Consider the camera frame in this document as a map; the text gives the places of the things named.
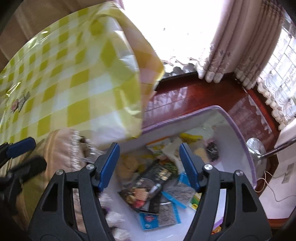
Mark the thin black snack packet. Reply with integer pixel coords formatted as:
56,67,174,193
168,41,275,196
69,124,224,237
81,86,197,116
148,195,162,214

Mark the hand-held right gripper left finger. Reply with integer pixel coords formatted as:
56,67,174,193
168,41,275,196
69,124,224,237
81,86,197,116
28,142,121,241

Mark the clear cracker packet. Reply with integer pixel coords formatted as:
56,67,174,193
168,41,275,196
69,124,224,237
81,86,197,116
116,154,148,181

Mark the yellow white checked tablecloth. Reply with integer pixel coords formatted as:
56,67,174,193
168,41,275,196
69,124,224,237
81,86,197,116
0,1,166,145

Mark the striped beige blanket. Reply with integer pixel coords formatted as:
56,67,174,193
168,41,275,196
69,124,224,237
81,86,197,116
14,128,134,241

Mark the yellow white snack packet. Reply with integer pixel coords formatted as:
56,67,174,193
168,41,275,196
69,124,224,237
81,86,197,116
147,137,183,160

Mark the thin white cable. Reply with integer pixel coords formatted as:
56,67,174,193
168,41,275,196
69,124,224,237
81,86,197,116
254,170,296,202

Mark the grey power socket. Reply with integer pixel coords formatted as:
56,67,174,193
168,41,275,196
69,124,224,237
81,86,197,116
283,163,295,183

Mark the white lace curtain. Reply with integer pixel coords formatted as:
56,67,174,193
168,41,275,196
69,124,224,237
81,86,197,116
254,23,296,130

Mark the blue clear-window snack packet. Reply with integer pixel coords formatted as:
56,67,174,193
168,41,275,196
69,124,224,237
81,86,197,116
138,202,181,231
162,173,197,209

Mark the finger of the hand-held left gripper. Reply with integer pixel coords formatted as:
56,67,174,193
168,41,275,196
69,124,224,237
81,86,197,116
0,137,36,160
7,156,48,183

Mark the pink patterned curtain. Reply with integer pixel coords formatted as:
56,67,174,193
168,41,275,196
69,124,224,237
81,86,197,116
195,0,287,90

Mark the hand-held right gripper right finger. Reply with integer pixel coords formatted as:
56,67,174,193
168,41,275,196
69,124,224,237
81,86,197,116
179,142,271,241

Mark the metal floor stand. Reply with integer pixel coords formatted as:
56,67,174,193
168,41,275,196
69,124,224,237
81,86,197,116
245,137,296,164

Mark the large black cracker packet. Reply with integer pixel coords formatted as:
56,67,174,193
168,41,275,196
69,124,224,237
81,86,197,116
118,161,178,211

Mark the white purple-trimmed storage box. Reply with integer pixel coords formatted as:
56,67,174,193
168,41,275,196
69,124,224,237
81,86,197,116
120,105,258,241

